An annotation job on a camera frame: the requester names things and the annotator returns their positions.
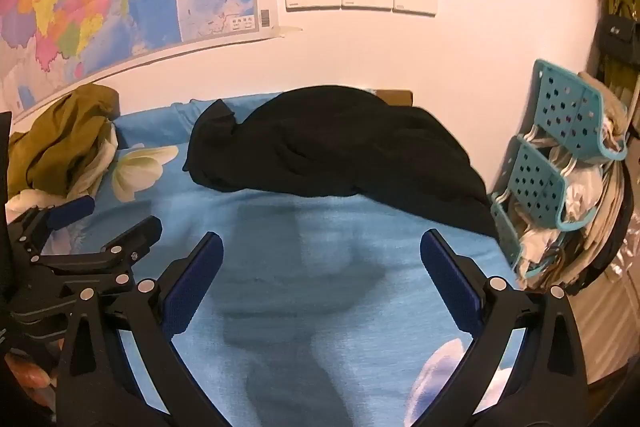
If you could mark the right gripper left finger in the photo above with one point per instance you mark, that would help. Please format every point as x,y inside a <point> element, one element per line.
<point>96,386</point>

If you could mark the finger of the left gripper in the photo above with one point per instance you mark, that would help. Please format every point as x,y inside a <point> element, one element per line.
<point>31,230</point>
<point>120,251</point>

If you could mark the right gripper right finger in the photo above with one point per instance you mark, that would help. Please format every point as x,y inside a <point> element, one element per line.
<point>547,385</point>

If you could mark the black coat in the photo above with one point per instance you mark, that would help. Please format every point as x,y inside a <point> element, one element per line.
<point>340,141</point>

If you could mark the cream white garment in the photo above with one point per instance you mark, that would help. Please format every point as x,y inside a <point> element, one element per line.
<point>91,177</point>

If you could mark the olive green garment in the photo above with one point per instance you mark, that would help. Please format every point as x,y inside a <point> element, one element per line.
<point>62,141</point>

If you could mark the blue floral bed sheet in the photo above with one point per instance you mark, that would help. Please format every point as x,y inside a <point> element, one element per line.
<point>322,313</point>

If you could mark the teal perforated storage rack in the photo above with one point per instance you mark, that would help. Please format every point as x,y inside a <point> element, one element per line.
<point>560,170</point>

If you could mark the brown cardboard headboard piece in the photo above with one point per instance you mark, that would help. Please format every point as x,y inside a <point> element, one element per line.
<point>402,98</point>

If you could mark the dark bag on shelf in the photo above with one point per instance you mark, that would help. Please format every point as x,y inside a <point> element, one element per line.
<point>619,37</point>

